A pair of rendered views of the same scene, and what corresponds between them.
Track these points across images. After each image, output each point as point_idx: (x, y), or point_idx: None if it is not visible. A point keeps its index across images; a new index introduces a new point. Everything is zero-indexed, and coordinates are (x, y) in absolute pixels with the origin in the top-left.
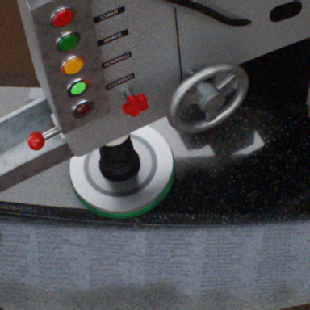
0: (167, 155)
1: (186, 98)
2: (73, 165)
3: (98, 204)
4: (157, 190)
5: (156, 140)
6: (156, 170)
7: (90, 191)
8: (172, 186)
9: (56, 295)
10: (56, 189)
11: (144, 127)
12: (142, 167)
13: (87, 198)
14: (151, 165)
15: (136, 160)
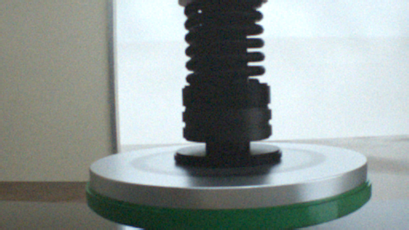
0: (101, 164)
1: None
2: (352, 153)
3: (269, 143)
4: (144, 150)
5: (120, 172)
6: (139, 157)
7: (290, 146)
8: (111, 221)
9: None
10: (395, 212)
11: (148, 181)
12: (170, 158)
13: (294, 144)
14: (148, 159)
15: (181, 150)
